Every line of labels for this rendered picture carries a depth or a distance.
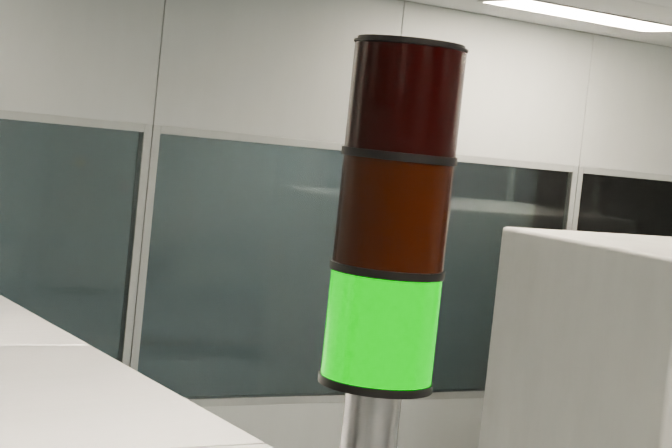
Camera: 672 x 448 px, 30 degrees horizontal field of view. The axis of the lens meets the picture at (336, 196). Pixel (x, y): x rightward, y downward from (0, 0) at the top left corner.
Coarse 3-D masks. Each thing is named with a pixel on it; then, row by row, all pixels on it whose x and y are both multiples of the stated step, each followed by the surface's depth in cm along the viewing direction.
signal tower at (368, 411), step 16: (448, 48) 53; (464, 48) 53; (400, 160) 52; (416, 160) 52; (432, 160) 53; (448, 160) 53; (352, 272) 53; (368, 272) 53; (384, 272) 52; (400, 272) 53; (336, 384) 53; (432, 384) 55; (352, 400) 54; (368, 400) 54; (384, 400) 54; (400, 400) 55; (352, 416) 54; (368, 416) 54; (384, 416) 54; (352, 432) 54; (368, 432) 54; (384, 432) 54
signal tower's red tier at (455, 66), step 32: (384, 64) 52; (416, 64) 52; (448, 64) 53; (352, 96) 54; (384, 96) 52; (416, 96) 52; (448, 96) 53; (352, 128) 54; (384, 128) 52; (416, 128) 52; (448, 128) 53
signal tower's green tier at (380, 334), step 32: (352, 288) 53; (384, 288) 53; (416, 288) 53; (352, 320) 53; (384, 320) 53; (416, 320) 53; (352, 352) 53; (384, 352) 53; (416, 352) 53; (352, 384) 53; (384, 384) 53; (416, 384) 53
